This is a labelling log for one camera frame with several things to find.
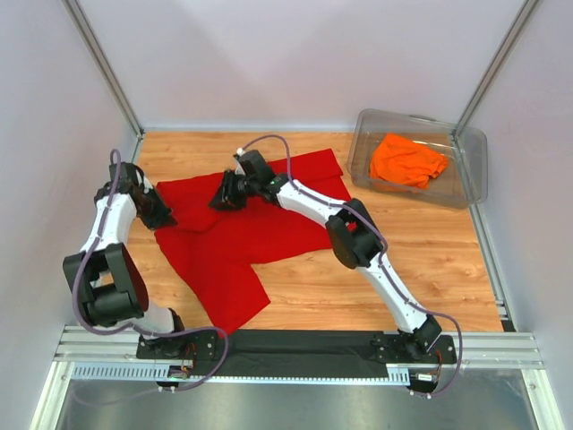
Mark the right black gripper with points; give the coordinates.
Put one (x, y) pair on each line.
(226, 196)

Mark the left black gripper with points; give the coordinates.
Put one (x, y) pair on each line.
(162, 219)

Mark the red t shirt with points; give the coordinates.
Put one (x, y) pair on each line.
(213, 251)

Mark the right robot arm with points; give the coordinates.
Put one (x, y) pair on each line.
(355, 240)

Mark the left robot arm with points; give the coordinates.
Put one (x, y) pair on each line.
(109, 293)

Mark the orange t shirt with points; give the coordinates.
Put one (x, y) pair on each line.
(401, 161)

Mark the clear plastic bin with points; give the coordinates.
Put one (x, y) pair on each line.
(463, 182)

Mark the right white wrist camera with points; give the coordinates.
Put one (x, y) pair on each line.
(239, 170)

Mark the aluminium front rail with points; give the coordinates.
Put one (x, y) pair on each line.
(476, 349)

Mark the left aluminium corner post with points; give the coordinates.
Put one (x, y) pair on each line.
(90, 38)

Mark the aluminium corner post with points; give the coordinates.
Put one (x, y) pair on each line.
(90, 38)
(524, 15)

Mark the right aluminium corner post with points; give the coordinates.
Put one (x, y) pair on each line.
(524, 15)

